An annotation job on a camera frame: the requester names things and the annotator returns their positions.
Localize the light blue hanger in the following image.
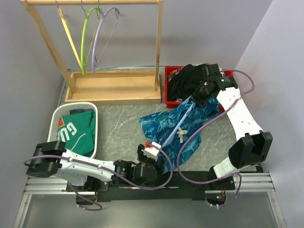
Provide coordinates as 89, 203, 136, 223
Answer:
161, 101, 195, 148

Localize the red plastic bin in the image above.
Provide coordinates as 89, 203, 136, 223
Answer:
165, 64, 238, 108

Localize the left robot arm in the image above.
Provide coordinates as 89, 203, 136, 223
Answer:
24, 141, 165, 191

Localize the white laundry basket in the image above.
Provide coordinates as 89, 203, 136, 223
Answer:
47, 102, 98, 158

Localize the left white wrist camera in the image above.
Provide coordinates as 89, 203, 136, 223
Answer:
143, 142, 162, 160

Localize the green shirt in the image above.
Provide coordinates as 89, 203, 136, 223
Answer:
57, 110, 96, 157

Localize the green hanger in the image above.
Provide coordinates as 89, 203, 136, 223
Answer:
80, 0, 103, 76

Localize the black garment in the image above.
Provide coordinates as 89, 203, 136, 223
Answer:
167, 64, 207, 102

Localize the yellow hanger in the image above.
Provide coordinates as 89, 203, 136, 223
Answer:
55, 0, 81, 67

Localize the black base frame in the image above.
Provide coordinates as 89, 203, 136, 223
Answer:
66, 172, 240, 205

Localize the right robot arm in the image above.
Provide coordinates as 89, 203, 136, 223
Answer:
191, 64, 273, 189

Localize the purple hanger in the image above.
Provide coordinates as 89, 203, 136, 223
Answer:
91, 7, 121, 74

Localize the wooden clothes rack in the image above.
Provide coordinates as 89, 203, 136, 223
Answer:
21, 0, 163, 105

